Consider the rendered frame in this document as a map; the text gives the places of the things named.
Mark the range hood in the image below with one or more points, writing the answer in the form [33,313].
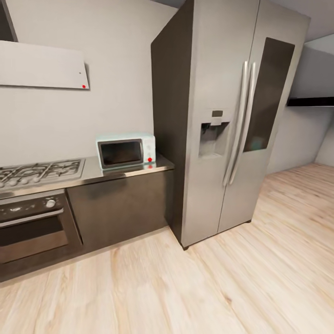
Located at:
[24,64]

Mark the fridge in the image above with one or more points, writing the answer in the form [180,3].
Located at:
[222,71]

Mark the oven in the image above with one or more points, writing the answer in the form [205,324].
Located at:
[35,227]

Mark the burner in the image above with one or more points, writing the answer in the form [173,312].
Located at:
[24,175]

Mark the stairs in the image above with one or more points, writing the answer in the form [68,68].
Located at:
[313,84]

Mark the microwave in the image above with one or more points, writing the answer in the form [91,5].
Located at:
[125,149]

